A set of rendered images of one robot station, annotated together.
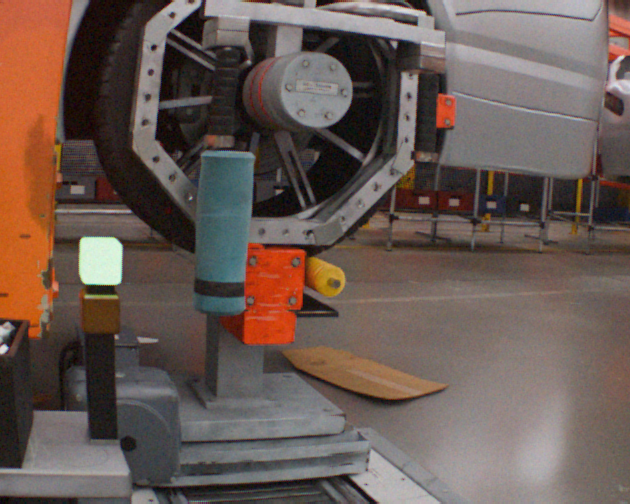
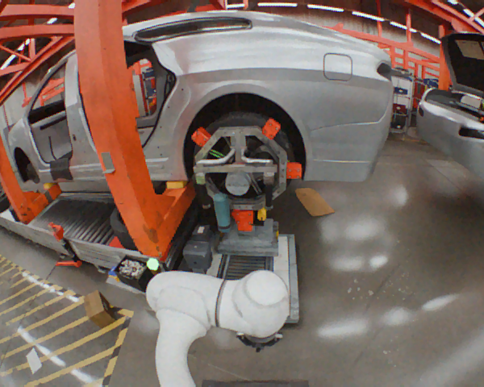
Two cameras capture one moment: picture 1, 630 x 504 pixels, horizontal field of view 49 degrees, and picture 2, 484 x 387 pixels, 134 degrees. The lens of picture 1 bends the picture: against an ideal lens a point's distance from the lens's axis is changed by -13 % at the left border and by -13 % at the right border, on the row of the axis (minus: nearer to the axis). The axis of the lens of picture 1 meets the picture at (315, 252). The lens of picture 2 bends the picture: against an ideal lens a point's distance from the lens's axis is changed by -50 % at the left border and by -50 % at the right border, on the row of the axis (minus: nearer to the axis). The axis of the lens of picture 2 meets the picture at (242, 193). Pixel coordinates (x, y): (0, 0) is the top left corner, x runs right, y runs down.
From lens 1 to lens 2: 0.93 m
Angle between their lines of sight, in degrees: 39
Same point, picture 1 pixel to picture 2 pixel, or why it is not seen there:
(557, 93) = (356, 154)
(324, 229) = (257, 206)
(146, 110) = not seen: hidden behind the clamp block
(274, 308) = (245, 223)
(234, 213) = (221, 213)
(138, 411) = (196, 258)
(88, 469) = not seen: hidden behind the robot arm
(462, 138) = (311, 173)
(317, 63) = (235, 177)
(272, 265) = (243, 214)
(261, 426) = (248, 243)
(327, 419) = (266, 243)
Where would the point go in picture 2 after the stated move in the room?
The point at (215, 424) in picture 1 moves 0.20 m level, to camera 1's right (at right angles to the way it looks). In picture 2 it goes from (236, 242) to (259, 250)
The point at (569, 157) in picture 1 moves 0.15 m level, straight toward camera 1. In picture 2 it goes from (358, 176) to (350, 184)
